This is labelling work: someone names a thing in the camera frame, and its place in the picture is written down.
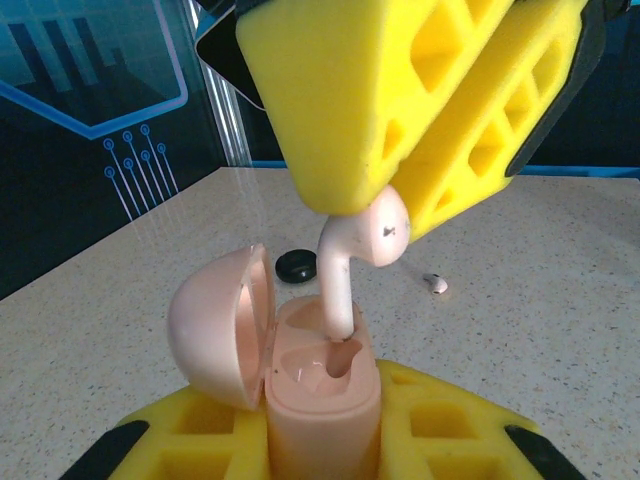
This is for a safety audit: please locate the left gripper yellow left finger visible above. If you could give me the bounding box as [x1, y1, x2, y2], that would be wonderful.
[59, 384, 275, 480]

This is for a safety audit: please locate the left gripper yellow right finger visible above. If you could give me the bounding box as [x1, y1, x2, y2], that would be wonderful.
[374, 357, 586, 480]

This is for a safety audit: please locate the pink earbud charging case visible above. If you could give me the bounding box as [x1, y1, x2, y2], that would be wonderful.
[166, 243, 383, 480]

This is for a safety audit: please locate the black earbud charging case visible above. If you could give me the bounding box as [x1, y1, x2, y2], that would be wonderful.
[274, 248, 319, 285]

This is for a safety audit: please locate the aluminium frame post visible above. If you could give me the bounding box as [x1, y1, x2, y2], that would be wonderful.
[188, 0, 254, 168]

